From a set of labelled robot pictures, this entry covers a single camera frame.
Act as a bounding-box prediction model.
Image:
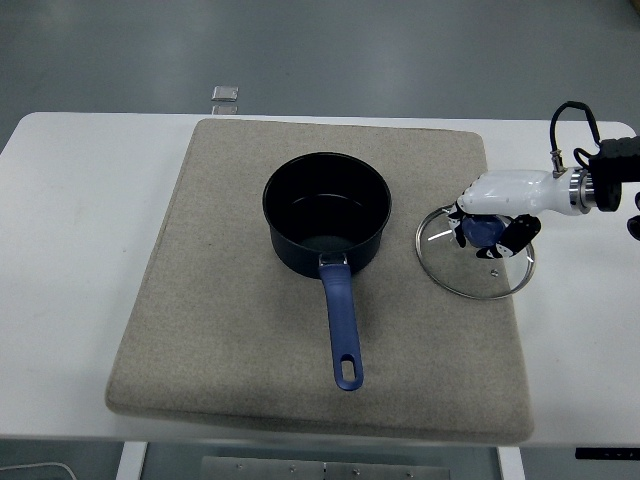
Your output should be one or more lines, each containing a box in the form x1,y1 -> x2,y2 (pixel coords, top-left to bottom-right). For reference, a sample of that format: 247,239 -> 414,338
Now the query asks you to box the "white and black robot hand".
446,168 -> 572,262

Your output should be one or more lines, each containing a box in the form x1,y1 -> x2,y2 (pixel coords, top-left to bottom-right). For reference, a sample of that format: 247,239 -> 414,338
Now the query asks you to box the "glass pot lid blue knob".
414,203 -> 537,301

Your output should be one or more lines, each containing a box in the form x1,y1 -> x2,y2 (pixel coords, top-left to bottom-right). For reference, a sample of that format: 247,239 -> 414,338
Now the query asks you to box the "white table leg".
497,445 -> 526,480
115,440 -> 150,480

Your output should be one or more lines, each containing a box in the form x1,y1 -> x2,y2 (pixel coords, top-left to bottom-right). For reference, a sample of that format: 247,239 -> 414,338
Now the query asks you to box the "black table control panel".
575,446 -> 640,461

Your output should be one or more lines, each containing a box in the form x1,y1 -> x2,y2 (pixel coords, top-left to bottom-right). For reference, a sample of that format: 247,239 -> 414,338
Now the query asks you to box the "beige fabric mat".
103,117 -> 535,444

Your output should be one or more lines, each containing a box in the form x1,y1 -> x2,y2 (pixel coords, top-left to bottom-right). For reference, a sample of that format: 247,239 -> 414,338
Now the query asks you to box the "grey metal plate with screws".
200,454 -> 451,480

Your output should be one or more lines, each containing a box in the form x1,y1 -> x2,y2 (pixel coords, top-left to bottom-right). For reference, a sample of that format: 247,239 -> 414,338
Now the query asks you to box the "dark pot with blue handle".
262,151 -> 393,392

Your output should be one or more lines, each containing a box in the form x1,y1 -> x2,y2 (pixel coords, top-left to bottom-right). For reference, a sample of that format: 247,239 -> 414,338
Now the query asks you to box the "white cable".
0,460 -> 77,480

